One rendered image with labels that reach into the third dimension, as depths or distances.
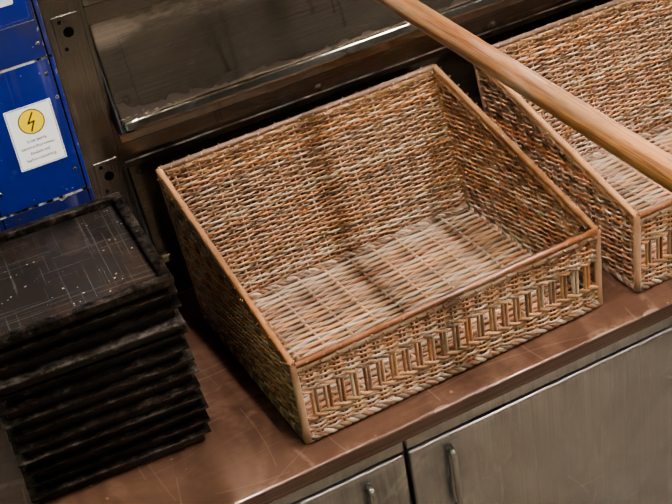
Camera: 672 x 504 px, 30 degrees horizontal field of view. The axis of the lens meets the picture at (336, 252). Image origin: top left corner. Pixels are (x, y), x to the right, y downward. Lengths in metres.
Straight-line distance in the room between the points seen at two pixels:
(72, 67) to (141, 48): 0.12
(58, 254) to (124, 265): 0.12
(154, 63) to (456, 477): 0.82
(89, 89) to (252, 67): 0.27
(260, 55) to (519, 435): 0.76
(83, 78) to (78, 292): 0.40
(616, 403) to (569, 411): 0.10
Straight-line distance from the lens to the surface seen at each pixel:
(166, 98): 2.08
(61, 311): 1.77
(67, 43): 2.02
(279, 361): 1.84
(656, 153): 1.27
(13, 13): 1.95
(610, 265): 2.16
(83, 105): 2.06
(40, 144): 2.03
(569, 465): 2.17
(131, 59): 2.07
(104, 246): 1.89
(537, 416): 2.05
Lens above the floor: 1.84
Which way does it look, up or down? 33 degrees down
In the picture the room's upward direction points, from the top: 10 degrees counter-clockwise
